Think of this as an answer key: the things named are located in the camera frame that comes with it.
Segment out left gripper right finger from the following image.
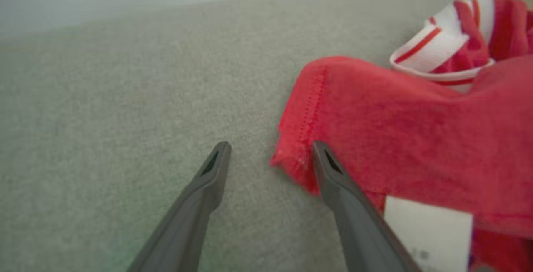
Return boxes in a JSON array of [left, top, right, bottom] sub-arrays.
[[312, 140, 421, 272]]

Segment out red garment white striped band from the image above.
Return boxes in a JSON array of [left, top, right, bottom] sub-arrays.
[[270, 0, 533, 272]]

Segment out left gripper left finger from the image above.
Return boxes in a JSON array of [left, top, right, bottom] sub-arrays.
[[127, 141, 232, 272]]

